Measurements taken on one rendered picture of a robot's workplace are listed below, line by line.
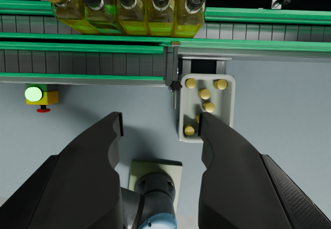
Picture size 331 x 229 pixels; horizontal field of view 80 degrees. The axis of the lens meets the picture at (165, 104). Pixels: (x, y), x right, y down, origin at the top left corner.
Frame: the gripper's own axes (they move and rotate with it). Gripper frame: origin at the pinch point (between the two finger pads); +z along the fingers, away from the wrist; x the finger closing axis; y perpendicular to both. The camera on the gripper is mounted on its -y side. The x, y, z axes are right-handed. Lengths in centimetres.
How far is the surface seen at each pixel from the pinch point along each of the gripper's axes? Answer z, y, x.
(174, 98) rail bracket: 35.0, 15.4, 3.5
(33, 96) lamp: 45, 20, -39
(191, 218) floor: 89, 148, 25
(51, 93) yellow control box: 50, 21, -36
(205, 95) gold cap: 49, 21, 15
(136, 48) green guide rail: 38.8, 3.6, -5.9
